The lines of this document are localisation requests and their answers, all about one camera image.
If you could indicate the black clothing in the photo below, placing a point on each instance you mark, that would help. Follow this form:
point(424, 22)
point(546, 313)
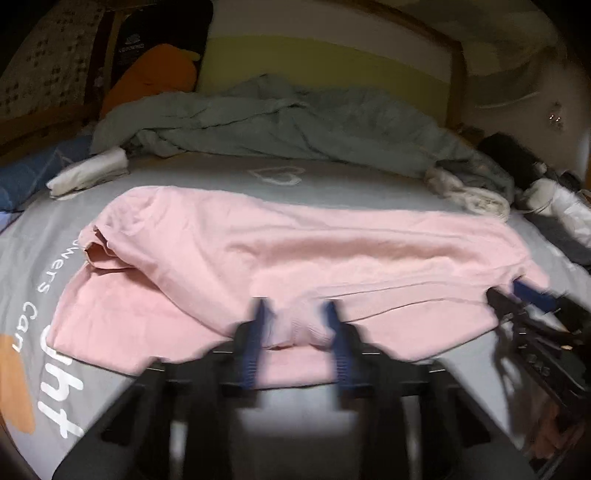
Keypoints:
point(503, 152)

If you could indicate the cream crumpled cloth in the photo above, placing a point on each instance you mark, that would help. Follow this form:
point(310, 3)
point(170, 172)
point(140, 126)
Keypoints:
point(475, 198)

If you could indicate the blue pillow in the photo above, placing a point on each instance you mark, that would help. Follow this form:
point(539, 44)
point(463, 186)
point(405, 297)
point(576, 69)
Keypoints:
point(27, 180)

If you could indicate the black printed panel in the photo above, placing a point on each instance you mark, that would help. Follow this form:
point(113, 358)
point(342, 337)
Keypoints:
point(152, 27)

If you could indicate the white bundled cloth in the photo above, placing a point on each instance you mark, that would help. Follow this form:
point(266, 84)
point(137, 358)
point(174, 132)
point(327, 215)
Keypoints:
point(563, 203)

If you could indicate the person's right hand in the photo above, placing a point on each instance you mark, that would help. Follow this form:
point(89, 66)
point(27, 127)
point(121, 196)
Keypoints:
point(554, 429)

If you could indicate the orange carrot plush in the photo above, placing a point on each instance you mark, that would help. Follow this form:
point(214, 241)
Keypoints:
point(152, 74)

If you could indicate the dark grey cloth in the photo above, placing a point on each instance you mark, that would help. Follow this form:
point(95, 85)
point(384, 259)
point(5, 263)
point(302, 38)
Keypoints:
point(563, 240)

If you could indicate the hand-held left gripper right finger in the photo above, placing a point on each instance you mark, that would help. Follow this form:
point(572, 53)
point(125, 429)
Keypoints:
point(339, 355)

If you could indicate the white folded cloth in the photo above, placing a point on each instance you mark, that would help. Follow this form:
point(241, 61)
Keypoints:
point(87, 170)

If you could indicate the grey-green blanket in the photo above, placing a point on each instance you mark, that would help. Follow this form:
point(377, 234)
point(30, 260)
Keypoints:
point(300, 124)

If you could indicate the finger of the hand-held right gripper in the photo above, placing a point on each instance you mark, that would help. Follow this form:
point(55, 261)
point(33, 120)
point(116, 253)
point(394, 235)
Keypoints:
point(503, 304)
point(533, 294)

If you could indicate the pink printed t-shirt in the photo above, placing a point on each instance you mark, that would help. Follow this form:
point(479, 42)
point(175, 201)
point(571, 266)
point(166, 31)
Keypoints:
point(277, 240)

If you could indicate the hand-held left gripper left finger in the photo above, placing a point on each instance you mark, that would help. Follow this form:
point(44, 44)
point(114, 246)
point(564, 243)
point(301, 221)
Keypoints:
point(253, 350)

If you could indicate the grey crumpled garment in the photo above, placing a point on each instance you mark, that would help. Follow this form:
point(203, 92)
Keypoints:
point(466, 168)

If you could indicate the white and green headboard panel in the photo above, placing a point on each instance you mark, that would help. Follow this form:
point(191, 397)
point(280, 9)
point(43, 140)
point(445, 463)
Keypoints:
point(346, 60)

